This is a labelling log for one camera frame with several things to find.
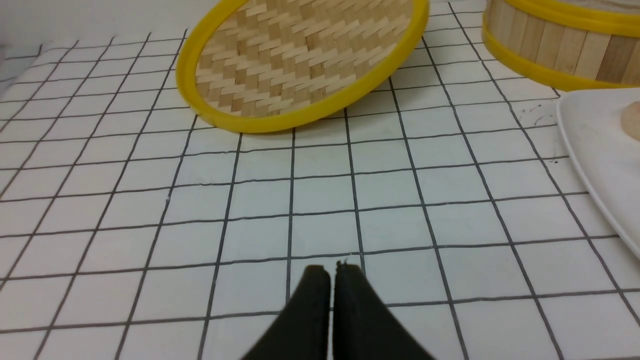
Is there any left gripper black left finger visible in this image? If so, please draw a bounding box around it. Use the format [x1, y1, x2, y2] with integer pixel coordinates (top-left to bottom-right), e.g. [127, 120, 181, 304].
[243, 265, 332, 360]

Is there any white grid tablecloth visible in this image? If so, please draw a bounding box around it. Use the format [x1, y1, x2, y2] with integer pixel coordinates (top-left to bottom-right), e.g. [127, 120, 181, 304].
[0, 0, 640, 360]

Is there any pink dumpling on plate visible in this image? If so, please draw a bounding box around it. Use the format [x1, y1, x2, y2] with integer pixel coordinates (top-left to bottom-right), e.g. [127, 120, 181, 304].
[620, 101, 640, 141]

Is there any white plate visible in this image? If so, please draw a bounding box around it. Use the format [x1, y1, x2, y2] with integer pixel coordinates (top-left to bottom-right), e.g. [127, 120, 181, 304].
[555, 88, 640, 256]

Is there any woven bamboo steamer lid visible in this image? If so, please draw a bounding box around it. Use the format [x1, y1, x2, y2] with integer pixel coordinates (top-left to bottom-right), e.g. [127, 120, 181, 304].
[175, 0, 430, 133]

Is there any bamboo steamer basket yellow rim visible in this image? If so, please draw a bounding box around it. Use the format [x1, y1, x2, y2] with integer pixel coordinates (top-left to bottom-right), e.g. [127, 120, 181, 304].
[482, 0, 640, 92]

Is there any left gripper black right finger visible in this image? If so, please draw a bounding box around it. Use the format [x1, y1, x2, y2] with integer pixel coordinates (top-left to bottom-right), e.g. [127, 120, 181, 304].
[333, 263, 434, 360]

